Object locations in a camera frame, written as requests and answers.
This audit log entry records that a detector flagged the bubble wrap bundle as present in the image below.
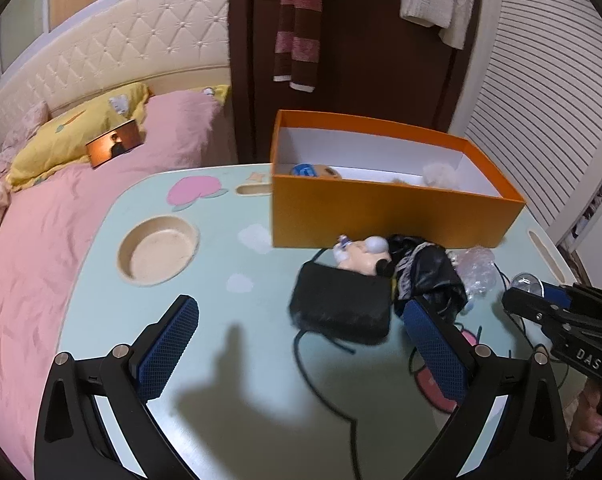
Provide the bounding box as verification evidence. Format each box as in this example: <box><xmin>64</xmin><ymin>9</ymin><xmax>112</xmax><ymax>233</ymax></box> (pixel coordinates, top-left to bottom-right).
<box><xmin>449</xmin><ymin>246</ymin><xmax>500</xmax><ymax>314</ymax></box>

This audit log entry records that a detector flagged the doll with black dress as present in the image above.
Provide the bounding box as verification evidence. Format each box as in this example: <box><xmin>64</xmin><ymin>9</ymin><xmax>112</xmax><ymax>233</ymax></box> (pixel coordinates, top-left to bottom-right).
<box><xmin>333</xmin><ymin>234</ymin><xmax>468</xmax><ymax>322</ymax></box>

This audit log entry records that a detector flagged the black pouch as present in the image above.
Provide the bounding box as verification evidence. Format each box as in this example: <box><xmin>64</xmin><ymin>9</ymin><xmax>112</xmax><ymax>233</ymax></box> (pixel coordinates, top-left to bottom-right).
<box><xmin>289</xmin><ymin>261</ymin><xmax>392</xmax><ymax>346</ymax></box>

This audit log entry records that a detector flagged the white fluffy pompom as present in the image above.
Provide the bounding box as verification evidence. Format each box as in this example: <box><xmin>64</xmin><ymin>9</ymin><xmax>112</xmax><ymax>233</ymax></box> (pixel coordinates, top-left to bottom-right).
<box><xmin>423</xmin><ymin>162</ymin><xmax>459</xmax><ymax>190</ymax></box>

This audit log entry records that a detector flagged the orange cardboard box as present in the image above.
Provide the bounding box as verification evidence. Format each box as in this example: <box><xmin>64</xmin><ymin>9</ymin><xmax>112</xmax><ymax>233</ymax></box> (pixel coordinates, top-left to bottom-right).
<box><xmin>271</xmin><ymin>110</ymin><xmax>525</xmax><ymax>248</ymax></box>

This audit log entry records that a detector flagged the blue brown plush toy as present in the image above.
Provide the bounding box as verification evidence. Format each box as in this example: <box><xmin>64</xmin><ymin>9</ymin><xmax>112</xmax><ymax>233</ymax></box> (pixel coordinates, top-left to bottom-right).
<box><xmin>289</xmin><ymin>162</ymin><xmax>341</xmax><ymax>179</ymax></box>

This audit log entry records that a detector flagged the person's right hand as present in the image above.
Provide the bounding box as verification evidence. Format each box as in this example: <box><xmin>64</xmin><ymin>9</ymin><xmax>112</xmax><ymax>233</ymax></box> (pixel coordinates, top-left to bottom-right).
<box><xmin>569</xmin><ymin>379</ymin><xmax>602</xmax><ymax>452</ymax></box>

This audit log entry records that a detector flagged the small round mirror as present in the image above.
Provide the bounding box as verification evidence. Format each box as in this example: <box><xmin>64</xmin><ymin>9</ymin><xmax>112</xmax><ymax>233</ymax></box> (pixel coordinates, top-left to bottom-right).
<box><xmin>510</xmin><ymin>272</ymin><xmax>544</xmax><ymax>297</ymax></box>

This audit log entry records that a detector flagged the pink bed blanket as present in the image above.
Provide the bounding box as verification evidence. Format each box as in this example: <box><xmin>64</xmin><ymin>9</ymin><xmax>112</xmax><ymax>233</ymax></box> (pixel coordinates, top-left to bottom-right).
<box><xmin>0</xmin><ymin>90</ymin><xmax>236</xmax><ymax>479</ymax></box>

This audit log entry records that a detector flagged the yellow pillow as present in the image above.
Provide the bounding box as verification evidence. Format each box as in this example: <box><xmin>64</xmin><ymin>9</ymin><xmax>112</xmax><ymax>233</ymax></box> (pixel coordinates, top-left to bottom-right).
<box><xmin>6</xmin><ymin>82</ymin><xmax>150</xmax><ymax>192</ymax></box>

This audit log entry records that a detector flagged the white louvered closet door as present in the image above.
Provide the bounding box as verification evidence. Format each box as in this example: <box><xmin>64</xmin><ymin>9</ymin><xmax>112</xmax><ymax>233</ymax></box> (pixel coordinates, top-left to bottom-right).
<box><xmin>450</xmin><ymin>0</ymin><xmax>602</xmax><ymax>244</ymax></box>

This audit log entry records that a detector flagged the dark wooden door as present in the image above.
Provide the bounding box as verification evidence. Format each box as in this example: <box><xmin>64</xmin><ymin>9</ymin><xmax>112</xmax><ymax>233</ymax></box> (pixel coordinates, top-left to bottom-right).
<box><xmin>227</xmin><ymin>0</ymin><xmax>476</xmax><ymax>164</ymax></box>

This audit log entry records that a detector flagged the cream tufted headboard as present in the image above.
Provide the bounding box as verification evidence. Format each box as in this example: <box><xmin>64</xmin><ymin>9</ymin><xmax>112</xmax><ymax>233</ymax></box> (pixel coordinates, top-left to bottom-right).
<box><xmin>0</xmin><ymin>0</ymin><xmax>231</xmax><ymax>146</ymax></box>

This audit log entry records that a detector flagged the maroon pink striped scarf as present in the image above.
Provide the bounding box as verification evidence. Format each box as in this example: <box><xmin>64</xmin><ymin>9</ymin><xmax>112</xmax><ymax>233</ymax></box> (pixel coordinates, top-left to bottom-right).
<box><xmin>273</xmin><ymin>0</ymin><xmax>323</xmax><ymax>93</ymax></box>

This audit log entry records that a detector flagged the black cable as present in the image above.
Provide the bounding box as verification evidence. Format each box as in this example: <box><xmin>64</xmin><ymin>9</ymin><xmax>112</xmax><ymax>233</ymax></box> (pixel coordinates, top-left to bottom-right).
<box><xmin>292</xmin><ymin>249</ymin><xmax>362</xmax><ymax>480</ymax></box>

